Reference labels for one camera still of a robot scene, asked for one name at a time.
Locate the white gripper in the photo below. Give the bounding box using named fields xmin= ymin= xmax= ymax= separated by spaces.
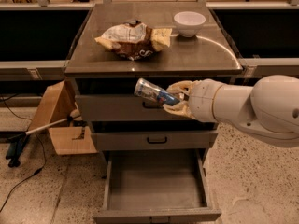
xmin=163 ymin=79 xmax=223 ymax=122

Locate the grey drawer cabinet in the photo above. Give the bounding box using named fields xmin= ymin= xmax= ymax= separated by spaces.
xmin=64 ymin=1 xmax=244 ymax=161

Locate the grey middle drawer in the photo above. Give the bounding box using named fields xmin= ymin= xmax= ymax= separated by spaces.
xmin=91 ymin=130 xmax=218 ymax=151

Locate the reacher grabber tool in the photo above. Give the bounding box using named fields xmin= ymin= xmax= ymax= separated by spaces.
xmin=5 ymin=109 xmax=80 ymax=168

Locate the black floor cable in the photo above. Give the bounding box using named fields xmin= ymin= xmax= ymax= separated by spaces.
xmin=0 ymin=93 xmax=48 ymax=213

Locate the white bowl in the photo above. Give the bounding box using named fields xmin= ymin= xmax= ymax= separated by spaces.
xmin=174 ymin=11 xmax=206 ymax=37

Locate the crumpled chip bag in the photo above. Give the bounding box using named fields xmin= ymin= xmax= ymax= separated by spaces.
xmin=94 ymin=21 xmax=172 ymax=61

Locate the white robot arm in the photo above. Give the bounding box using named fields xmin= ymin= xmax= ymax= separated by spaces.
xmin=164 ymin=75 xmax=299 ymax=148

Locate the red bull can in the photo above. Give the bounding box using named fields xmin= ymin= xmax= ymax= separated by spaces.
xmin=134 ymin=78 xmax=180 ymax=106

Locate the grey top drawer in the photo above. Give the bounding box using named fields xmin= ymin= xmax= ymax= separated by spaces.
xmin=76 ymin=94 xmax=191 ymax=121

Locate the grey drawer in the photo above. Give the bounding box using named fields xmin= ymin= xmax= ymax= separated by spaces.
xmin=76 ymin=94 xmax=191 ymax=121
xmin=91 ymin=130 xmax=218 ymax=151
xmin=94 ymin=149 xmax=221 ymax=224

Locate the cardboard box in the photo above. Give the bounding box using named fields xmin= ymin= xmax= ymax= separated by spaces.
xmin=28 ymin=81 xmax=96 ymax=155

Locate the grey bottom drawer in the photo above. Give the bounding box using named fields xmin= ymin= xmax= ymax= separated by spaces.
xmin=94 ymin=149 xmax=221 ymax=224

